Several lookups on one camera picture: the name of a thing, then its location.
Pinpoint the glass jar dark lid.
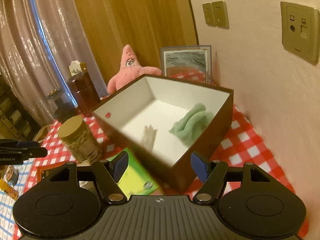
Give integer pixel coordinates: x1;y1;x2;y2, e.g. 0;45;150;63
47;88;76;124

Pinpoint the pink curtain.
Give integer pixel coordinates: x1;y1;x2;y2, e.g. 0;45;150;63
1;0;107;126

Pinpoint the framed picture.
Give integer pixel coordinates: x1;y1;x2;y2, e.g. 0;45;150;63
161;45;212;83

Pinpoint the wooden door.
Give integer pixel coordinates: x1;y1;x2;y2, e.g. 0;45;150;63
74;0;198;82

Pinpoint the brown cardboard box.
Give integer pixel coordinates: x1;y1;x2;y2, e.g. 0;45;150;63
93;74;234;192

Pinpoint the blue white patterned cloth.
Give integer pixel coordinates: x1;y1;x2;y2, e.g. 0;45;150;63
0;159;34;239

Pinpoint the red white checkered tablecloth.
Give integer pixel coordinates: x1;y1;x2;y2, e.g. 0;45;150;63
12;71;306;239

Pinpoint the green tissue pack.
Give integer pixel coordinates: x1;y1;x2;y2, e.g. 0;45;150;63
118;148;159;199

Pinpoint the double wall socket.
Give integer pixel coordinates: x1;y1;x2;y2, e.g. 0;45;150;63
202;1;229;29

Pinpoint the single wall socket plate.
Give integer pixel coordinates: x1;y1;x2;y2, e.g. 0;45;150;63
280;2;319;66

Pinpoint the pink starfish plush toy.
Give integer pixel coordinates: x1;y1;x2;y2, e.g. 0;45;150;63
107;44;162;95

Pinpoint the brown metal canister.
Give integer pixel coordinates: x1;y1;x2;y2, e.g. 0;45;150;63
67;72;100;117

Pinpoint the white wooden chair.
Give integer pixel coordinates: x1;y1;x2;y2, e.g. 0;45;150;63
68;60;87;76

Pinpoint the cashew jar gold lid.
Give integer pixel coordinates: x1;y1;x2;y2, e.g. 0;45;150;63
57;115;103;164

